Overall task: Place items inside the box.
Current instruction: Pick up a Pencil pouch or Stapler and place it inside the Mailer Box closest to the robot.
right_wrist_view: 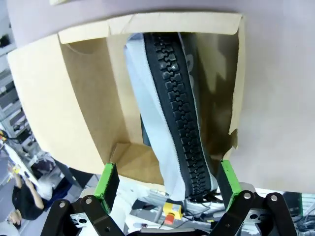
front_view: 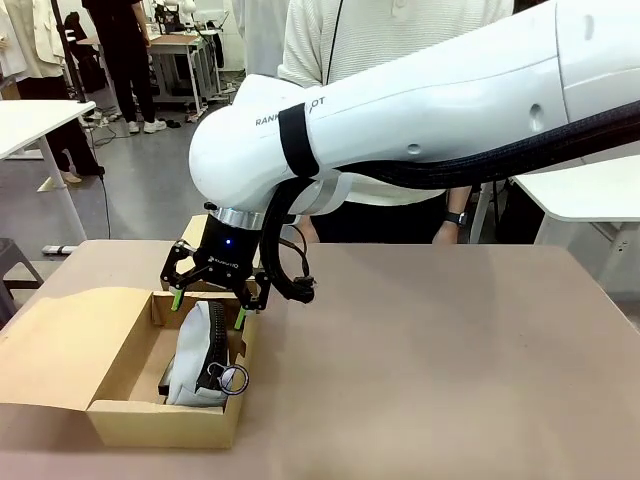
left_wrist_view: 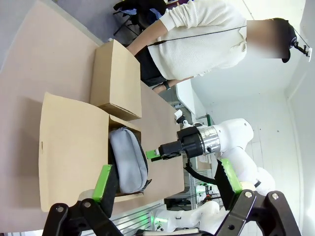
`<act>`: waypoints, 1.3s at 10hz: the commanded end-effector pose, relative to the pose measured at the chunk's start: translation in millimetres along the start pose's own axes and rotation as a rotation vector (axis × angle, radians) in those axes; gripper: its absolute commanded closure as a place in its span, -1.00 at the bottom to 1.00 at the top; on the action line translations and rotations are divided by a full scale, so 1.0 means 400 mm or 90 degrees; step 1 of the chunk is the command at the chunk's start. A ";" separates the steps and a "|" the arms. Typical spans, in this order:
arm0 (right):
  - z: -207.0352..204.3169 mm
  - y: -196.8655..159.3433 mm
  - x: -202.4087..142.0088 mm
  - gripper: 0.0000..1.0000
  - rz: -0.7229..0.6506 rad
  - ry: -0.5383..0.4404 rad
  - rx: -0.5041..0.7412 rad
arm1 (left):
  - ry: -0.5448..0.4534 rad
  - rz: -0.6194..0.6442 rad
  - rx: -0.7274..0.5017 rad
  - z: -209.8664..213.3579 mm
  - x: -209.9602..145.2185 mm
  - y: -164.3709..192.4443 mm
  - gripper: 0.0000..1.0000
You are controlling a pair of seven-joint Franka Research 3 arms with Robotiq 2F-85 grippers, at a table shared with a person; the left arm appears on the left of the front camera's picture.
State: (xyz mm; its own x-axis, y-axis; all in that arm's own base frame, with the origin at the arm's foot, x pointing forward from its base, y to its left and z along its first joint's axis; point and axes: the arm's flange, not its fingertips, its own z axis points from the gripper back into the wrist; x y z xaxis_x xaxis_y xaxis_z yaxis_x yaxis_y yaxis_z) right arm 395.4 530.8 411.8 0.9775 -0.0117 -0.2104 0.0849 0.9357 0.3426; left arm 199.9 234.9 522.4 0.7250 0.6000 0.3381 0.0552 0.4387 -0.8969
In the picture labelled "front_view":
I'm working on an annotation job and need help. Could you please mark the white side table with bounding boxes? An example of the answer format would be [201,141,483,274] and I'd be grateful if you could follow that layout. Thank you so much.
[469,153,640,297]

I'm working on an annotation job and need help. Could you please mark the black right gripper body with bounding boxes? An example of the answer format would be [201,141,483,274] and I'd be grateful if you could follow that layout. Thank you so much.
[196,209,263,295]

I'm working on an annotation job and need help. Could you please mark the person's left hand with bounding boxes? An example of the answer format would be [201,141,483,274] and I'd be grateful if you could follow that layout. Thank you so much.
[431,221,459,246]

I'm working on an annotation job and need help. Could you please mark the black stapler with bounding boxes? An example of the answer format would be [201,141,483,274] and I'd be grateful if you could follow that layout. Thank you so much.
[156,361,177,397]

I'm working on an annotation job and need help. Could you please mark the large open cardboard box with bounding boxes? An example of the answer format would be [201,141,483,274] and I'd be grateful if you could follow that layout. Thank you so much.
[0,286,260,451]

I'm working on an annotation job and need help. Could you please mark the light grey pencil case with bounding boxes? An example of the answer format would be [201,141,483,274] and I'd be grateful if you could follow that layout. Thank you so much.
[163,300,251,407]

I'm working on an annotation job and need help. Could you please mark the small open cardboard box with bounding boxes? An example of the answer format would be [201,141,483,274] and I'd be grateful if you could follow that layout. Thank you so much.
[159,214,266,296]

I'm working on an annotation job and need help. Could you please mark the person's left forearm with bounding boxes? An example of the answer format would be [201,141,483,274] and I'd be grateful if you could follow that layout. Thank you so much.
[445,184,474,216]

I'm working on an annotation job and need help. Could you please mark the bystander in black clothes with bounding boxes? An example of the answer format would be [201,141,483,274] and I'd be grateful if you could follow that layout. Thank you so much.
[82,0,169,135]

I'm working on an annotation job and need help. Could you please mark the grey metal stool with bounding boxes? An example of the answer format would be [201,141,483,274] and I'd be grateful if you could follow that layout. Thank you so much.
[0,237,45,330]

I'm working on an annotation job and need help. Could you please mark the white table with white legs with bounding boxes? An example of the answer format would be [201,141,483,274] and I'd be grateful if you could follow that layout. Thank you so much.
[0,99,98,241]

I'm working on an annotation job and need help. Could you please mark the black sleeved robot cable bundle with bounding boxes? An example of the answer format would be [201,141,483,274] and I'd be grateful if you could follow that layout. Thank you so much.
[259,97,640,305]

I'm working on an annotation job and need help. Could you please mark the grey metal workbench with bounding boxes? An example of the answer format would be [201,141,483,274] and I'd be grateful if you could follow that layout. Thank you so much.
[148,30,225,117]

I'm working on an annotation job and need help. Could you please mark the black tripod pole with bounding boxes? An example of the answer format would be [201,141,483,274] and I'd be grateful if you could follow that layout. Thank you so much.
[51,0,114,241]

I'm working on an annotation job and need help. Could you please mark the bystander in cream coat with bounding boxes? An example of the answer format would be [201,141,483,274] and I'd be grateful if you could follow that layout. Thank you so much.
[0,0,104,185]

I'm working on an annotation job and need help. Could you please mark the person's right hand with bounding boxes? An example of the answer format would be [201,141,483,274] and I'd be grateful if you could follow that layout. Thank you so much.
[293,215,320,245]

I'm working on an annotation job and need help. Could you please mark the person's white knit sweater torso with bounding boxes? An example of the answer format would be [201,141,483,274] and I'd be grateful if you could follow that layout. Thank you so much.
[276,0,516,207]

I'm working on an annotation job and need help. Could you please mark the person's dark trousers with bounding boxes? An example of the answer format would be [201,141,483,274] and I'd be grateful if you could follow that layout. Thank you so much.
[298,187,454,246]

